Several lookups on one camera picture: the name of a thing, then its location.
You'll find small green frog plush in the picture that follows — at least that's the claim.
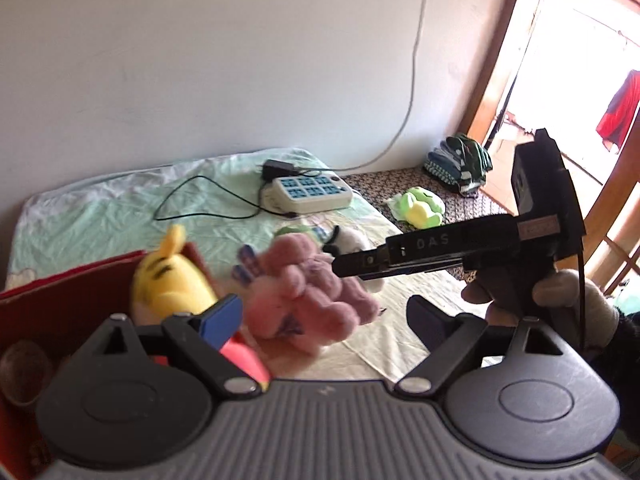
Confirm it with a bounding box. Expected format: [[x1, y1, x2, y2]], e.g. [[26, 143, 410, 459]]
[[387, 186, 446, 227]]

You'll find black cable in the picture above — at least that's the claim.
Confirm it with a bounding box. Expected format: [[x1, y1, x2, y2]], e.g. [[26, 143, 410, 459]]
[[153, 166, 328, 222]]

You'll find person's right hand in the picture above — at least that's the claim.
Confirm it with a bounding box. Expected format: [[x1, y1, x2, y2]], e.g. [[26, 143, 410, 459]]
[[462, 269, 619, 354]]

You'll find wooden door frame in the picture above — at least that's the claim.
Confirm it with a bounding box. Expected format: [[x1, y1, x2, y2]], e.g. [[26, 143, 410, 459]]
[[457, 0, 548, 153]]

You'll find red hanging garment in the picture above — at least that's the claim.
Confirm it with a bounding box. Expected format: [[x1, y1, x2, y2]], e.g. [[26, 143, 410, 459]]
[[596, 70, 640, 152]]

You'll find brown floral cloth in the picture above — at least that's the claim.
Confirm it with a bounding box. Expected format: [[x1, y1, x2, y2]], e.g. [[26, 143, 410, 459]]
[[342, 166, 517, 282]]

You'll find mauve plush bear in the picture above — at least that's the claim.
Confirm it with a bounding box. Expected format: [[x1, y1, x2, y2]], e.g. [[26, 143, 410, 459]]
[[245, 234, 382, 357]]

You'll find red cardboard box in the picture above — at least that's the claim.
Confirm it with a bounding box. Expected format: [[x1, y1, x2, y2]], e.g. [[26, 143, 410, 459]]
[[0, 242, 273, 480]]

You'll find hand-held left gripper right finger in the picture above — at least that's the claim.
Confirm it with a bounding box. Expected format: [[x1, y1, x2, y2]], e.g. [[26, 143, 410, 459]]
[[395, 296, 576, 396]]

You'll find grey wall cable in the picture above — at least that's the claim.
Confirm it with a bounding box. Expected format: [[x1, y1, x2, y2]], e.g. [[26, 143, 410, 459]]
[[327, 0, 434, 174]]

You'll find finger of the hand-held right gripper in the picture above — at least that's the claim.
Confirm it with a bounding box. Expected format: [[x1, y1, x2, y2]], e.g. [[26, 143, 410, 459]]
[[332, 246, 396, 280]]

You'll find black power adapter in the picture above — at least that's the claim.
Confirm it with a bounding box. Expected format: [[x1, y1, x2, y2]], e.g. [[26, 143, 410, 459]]
[[262, 159, 295, 181]]

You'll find white power strip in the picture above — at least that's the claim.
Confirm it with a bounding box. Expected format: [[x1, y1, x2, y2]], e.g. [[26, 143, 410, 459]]
[[260, 172, 354, 214]]

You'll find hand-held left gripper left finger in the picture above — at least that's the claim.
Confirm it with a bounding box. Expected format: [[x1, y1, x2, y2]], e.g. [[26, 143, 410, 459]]
[[75, 295, 273, 401]]

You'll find stack of folded clothes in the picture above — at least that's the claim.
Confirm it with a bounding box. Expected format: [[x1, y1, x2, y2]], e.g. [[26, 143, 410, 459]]
[[424, 132, 494, 197]]

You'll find yellow plush tiger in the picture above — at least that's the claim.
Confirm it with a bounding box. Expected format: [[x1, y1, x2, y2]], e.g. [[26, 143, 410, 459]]
[[131, 225, 272, 386]]

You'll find person's right forearm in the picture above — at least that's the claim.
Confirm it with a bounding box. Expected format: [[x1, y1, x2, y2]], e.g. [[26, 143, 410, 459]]
[[587, 307, 640, 431]]

